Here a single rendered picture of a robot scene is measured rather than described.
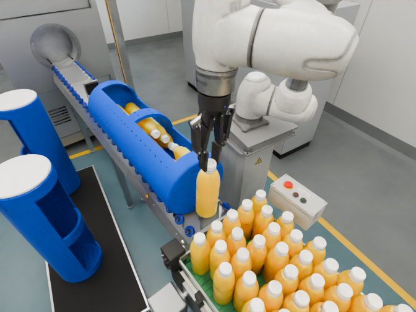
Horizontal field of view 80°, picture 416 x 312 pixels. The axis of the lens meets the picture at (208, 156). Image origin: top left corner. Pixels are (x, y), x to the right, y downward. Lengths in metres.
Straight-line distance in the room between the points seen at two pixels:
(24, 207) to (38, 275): 1.05
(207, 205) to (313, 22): 0.56
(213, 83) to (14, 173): 1.14
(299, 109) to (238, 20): 0.84
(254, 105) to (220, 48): 0.84
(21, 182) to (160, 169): 0.67
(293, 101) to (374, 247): 1.60
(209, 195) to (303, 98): 0.69
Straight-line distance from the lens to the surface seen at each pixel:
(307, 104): 1.28
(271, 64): 0.47
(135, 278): 1.92
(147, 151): 1.06
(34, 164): 1.47
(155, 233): 2.22
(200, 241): 0.86
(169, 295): 1.08
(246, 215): 0.98
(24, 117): 2.07
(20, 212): 1.43
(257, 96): 1.28
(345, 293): 0.89
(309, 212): 1.02
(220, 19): 0.48
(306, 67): 0.47
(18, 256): 2.55
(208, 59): 0.51
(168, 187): 0.94
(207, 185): 0.72
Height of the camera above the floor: 1.87
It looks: 42 degrees down
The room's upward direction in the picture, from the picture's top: straight up
